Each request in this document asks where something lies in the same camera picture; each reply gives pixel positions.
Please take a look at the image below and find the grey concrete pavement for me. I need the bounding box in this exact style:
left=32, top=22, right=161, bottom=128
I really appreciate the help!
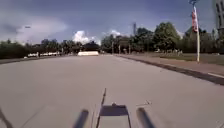
left=0, top=54, right=224, bottom=128

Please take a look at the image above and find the low white structure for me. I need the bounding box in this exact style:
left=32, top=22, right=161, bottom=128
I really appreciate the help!
left=77, top=50, right=100, bottom=57

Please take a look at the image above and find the tall mast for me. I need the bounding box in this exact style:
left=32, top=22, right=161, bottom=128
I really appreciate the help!
left=132, top=21, right=137, bottom=37

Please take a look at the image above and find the row of trees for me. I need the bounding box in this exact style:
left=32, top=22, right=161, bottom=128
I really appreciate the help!
left=0, top=21, right=224, bottom=60

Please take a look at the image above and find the dark kerb strip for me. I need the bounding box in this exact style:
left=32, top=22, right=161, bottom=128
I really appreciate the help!
left=114, top=54, right=224, bottom=86

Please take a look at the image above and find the robot's own part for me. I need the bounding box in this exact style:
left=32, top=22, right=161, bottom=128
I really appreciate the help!
left=72, top=109, right=90, bottom=128
left=135, top=107, right=156, bottom=128

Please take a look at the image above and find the row of parked vehicles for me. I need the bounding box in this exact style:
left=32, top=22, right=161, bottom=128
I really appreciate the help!
left=26, top=51, right=62, bottom=58

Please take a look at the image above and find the reddish side path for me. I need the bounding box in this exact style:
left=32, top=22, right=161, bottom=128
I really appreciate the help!
left=121, top=54, right=224, bottom=77

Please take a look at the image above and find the white pole with red banner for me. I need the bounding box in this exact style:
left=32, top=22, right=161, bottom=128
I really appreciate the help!
left=188, top=0, right=202, bottom=63

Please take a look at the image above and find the grass verge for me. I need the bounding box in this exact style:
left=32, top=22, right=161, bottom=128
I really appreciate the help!
left=156, top=52, right=224, bottom=66

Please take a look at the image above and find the grey building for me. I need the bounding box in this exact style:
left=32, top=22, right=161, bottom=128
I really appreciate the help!
left=213, top=0, right=224, bottom=31

